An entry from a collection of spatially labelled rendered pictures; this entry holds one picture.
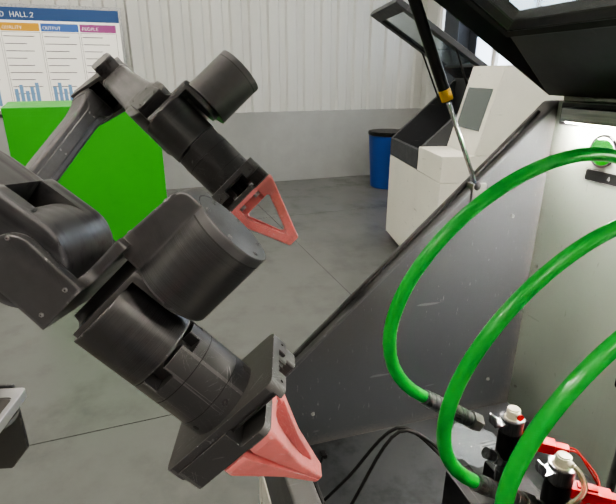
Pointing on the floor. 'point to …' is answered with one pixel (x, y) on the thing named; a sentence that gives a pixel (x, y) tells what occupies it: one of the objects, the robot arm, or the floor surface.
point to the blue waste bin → (380, 156)
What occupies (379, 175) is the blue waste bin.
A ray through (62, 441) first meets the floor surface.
